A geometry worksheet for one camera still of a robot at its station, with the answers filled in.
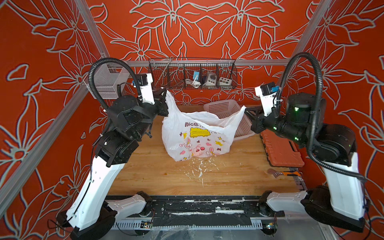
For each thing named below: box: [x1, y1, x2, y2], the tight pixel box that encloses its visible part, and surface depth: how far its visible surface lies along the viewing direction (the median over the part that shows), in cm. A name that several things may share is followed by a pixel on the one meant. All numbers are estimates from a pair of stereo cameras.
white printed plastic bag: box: [162, 90, 247, 162], surface depth 68 cm
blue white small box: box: [193, 71, 200, 81], surface depth 85 cm
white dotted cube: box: [219, 77, 233, 89], surface depth 96 cm
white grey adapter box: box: [205, 72, 217, 86], surface depth 94 cm
